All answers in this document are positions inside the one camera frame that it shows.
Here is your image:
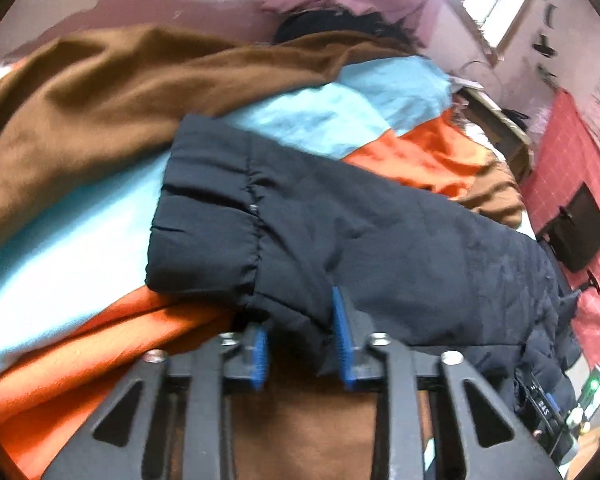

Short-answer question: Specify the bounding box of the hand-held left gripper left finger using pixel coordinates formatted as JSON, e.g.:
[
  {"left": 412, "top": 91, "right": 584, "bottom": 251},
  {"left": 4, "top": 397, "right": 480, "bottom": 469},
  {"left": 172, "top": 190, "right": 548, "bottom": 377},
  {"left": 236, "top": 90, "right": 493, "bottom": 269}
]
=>
[{"left": 40, "top": 322, "right": 271, "bottom": 480}]

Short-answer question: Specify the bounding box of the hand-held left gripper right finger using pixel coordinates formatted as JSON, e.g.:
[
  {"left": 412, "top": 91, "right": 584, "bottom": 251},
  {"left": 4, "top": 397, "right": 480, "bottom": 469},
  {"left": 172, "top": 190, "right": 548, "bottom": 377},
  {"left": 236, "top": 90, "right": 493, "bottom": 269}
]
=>
[{"left": 331, "top": 286, "right": 563, "bottom": 480}]

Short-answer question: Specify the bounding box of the dark navy padded jacket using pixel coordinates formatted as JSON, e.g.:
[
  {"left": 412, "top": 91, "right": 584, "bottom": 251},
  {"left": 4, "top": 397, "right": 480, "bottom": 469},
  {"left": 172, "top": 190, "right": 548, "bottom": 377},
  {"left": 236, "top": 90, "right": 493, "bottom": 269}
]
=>
[{"left": 145, "top": 114, "right": 583, "bottom": 401}]

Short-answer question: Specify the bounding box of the black office chair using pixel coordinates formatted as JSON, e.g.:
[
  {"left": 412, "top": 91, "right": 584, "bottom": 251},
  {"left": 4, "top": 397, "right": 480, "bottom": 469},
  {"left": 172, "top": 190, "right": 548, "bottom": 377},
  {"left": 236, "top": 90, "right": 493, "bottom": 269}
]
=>
[{"left": 535, "top": 181, "right": 600, "bottom": 295}]

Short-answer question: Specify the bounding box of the red checked cloth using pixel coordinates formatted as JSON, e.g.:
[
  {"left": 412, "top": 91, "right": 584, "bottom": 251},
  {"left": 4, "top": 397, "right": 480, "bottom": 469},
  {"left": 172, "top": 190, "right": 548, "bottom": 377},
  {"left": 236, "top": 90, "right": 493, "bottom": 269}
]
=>
[{"left": 522, "top": 87, "right": 600, "bottom": 378}]

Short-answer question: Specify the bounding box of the cluttered wooden desk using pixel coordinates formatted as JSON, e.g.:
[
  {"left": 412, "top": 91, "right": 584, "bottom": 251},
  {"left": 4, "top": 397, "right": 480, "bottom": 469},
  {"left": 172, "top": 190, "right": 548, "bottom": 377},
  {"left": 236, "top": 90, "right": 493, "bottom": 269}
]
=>
[{"left": 452, "top": 77, "right": 533, "bottom": 183}]

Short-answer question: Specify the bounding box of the dark cloth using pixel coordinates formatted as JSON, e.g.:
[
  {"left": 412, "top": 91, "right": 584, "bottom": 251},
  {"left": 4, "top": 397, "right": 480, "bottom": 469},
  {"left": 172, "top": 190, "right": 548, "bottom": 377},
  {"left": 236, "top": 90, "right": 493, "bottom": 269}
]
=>
[{"left": 272, "top": 10, "right": 418, "bottom": 57}]

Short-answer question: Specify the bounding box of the black wall fixture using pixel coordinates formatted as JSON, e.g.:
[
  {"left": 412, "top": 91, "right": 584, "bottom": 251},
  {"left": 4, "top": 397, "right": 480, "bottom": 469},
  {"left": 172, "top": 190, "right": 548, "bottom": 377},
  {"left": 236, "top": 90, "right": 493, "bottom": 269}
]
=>
[{"left": 531, "top": 2, "right": 558, "bottom": 57}]

